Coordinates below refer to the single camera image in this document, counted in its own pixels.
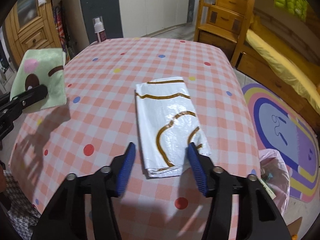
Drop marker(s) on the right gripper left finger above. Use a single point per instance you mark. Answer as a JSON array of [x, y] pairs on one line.
[[64, 215]]

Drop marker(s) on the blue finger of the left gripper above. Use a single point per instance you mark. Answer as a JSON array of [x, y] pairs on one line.
[[15, 106]]

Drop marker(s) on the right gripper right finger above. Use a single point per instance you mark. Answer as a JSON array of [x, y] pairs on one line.
[[258, 216]]

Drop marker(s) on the green plush cloth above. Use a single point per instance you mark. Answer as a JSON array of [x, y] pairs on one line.
[[42, 67]]

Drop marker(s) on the white plastic bag brown lines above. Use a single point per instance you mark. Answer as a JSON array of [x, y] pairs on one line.
[[167, 123]]

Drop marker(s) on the pink trash bag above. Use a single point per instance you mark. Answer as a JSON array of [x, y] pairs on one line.
[[275, 177]]

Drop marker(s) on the wooden glass-door cabinet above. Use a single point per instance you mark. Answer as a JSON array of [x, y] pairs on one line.
[[30, 25]]

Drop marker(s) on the rainbow purple rug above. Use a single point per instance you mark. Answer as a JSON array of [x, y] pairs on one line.
[[277, 126]]

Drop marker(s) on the white spray bottle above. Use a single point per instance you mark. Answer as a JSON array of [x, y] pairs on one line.
[[99, 29]]

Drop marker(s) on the yellow bed sheet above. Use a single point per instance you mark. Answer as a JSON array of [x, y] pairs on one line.
[[285, 69]]

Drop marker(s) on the white and grey wardrobe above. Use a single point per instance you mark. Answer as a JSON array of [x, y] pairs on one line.
[[125, 18]]

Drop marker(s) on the wooden bunk bed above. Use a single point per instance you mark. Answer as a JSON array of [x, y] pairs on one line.
[[254, 66]]

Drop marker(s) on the wooden stair drawers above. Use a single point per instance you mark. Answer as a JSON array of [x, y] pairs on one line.
[[224, 24]]

